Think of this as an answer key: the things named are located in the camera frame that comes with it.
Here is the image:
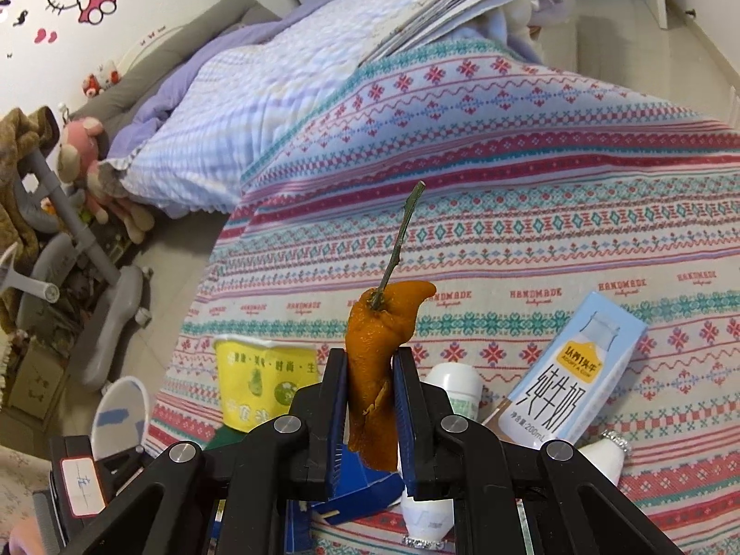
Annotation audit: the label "grey bed headboard cushion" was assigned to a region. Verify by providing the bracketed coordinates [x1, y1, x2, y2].
[70, 0, 278, 127]

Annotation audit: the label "striped patterned bedspread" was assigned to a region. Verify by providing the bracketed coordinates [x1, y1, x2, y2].
[146, 42, 739, 554]

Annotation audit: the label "large white AD bottle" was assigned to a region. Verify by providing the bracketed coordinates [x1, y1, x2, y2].
[425, 362, 483, 421]

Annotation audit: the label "yellow paper cup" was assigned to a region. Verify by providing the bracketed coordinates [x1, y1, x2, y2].
[215, 334, 319, 432]

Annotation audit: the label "white blue trash bin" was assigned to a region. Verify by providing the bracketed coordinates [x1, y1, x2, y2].
[90, 376, 150, 460]

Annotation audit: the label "orange peel with stem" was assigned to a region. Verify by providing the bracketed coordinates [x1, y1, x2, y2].
[345, 182, 437, 472]

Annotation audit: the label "blue milk carton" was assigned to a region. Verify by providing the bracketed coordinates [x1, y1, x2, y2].
[486, 292, 646, 450]

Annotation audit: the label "blue cardboard box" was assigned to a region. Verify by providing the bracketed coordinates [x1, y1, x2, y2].
[285, 446, 405, 554]

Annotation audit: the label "brown plush blanket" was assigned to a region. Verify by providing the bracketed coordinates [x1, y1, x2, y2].
[0, 104, 63, 331]

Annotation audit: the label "purple checked quilt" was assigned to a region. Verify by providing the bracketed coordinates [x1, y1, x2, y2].
[104, 0, 421, 217]

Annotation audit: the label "small white drink bottle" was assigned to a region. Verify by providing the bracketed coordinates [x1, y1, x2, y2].
[578, 430, 631, 486]

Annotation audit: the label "stuffed toy animals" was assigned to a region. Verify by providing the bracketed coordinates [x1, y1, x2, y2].
[56, 117, 154, 244]

